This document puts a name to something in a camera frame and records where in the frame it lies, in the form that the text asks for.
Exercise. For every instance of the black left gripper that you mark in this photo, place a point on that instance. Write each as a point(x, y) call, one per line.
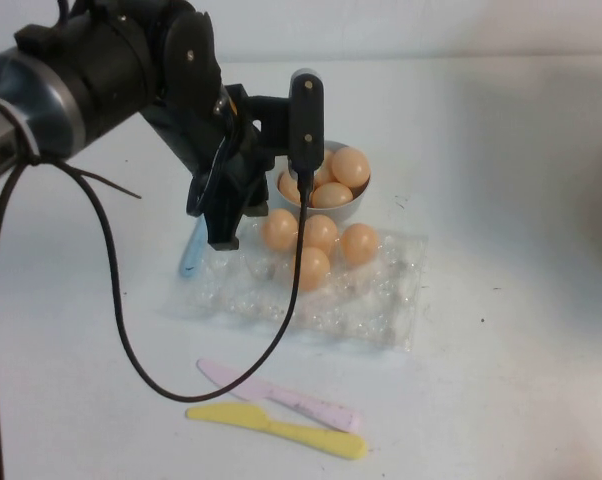
point(221, 145)

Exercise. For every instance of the orange plastic egg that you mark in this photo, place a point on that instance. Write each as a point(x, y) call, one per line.
point(328, 172)
point(351, 166)
point(321, 234)
point(313, 268)
point(359, 243)
point(279, 229)
point(333, 196)
point(288, 187)

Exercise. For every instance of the black and grey left robot arm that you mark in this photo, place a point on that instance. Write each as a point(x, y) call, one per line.
point(106, 65)

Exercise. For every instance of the clear plastic egg tray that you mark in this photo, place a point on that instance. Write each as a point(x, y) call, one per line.
point(341, 310)

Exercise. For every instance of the light blue plastic fork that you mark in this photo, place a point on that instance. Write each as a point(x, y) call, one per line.
point(191, 260)

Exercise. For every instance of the grey round bowl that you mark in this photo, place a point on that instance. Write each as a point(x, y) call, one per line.
point(351, 210)

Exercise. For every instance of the yellow plastic knife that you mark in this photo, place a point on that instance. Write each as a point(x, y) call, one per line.
point(241, 415)

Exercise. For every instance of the pink plastic knife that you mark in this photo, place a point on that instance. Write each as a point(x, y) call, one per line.
point(306, 405)

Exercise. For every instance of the white zip tie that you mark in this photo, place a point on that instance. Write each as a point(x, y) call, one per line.
point(28, 142)

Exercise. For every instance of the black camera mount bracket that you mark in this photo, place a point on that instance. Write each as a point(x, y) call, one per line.
point(271, 120)

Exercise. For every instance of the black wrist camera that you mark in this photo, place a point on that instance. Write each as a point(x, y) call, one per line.
point(306, 120)

